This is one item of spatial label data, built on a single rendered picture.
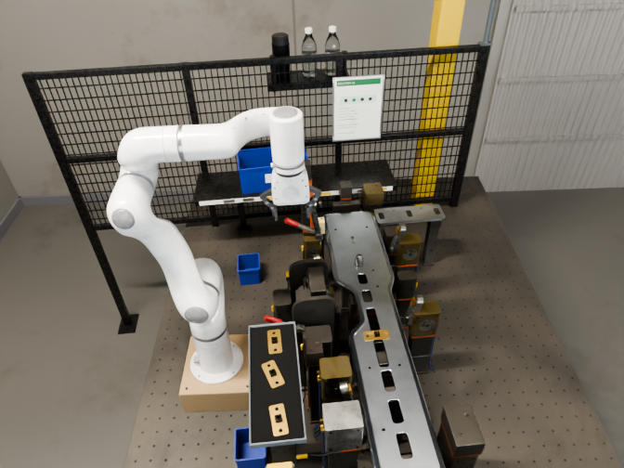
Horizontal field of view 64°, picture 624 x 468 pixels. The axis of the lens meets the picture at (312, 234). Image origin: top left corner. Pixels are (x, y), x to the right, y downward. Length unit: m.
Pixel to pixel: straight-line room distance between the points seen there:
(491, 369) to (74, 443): 1.98
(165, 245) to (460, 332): 1.24
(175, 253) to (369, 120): 1.20
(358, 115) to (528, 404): 1.35
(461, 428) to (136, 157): 1.11
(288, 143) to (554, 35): 2.69
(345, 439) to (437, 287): 1.05
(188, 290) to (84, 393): 1.60
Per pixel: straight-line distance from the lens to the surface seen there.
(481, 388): 2.01
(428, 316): 1.73
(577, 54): 3.84
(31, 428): 3.03
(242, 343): 1.94
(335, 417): 1.40
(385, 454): 1.49
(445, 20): 2.30
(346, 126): 2.34
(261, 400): 1.38
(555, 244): 3.83
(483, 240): 2.59
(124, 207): 1.35
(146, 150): 1.30
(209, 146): 1.27
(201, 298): 1.53
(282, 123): 1.23
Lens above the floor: 2.33
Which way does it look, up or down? 40 degrees down
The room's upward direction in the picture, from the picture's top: 2 degrees counter-clockwise
